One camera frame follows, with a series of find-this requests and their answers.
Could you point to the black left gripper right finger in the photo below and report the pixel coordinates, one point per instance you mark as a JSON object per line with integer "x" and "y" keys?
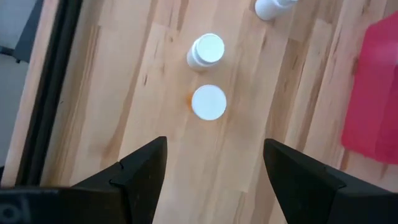
{"x": 298, "y": 180}

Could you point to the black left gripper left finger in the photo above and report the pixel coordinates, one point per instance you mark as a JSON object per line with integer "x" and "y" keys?
{"x": 143, "y": 174}

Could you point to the black aluminium table frame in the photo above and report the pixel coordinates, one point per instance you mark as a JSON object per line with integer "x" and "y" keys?
{"x": 46, "y": 93}

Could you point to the orange pill bottle white cap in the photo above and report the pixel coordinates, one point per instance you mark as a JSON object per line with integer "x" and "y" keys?
{"x": 209, "y": 102}

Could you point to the red translucent plastic basket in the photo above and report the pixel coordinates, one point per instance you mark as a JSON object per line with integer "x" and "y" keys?
{"x": 373, "y": 102}

